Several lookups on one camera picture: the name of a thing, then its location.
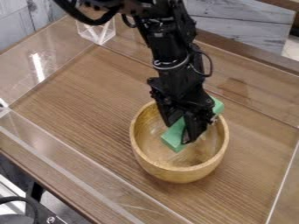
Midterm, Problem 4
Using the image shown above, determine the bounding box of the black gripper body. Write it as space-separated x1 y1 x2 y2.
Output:
146 58 214 111

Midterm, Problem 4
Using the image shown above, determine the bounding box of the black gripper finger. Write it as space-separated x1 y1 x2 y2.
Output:
181 109 213 144
156 101 182 127

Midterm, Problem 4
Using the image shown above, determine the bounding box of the green rectangular block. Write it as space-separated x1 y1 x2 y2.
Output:
161 98 224 153

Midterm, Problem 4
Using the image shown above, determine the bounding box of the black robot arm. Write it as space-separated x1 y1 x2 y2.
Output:
53 0 214 144

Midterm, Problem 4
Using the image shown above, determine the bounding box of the brown wooden bowl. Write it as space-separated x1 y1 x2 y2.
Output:
129 101 229 184

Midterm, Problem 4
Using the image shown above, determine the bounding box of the black table leg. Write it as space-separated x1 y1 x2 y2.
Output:
25 182 44 203

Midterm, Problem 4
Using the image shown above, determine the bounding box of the black cable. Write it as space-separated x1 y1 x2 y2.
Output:
188 49 214 79

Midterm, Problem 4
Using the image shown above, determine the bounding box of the clear acrylic corner bracket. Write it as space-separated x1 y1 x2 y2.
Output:
76 19 116 46

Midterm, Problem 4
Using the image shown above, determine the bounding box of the clear acrylic tray wall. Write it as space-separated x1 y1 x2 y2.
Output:
0 99 193 224

